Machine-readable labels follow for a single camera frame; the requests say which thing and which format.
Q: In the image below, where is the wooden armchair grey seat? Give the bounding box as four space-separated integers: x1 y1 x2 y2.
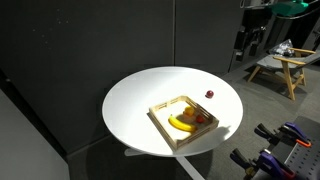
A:
247 47 320 101

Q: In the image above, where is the light wooden tray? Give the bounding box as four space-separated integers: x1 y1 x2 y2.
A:
148 95 220 151

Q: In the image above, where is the yellow round toy fruit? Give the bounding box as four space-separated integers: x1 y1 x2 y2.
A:
183 105 196 118

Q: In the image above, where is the red-orange round toy fruit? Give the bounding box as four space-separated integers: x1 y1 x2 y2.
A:
195 114 206 125

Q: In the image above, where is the white table base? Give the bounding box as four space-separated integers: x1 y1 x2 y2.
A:
124 148 206 180

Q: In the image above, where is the black perforated board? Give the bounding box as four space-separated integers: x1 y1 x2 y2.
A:
266 115 320 180

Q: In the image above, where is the purple spring clamp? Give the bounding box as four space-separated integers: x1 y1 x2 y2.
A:
254 121 313 149
229 148 297 180

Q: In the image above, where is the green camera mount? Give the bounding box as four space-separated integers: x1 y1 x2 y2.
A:
271 0 310 17

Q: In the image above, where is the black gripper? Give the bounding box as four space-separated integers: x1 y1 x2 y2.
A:
233 7 272 63

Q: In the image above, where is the crumpled clear plastic bag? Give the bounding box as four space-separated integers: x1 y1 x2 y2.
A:
269 38 296 57

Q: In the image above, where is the yellow banana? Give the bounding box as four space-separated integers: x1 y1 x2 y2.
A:
167 114 198 134

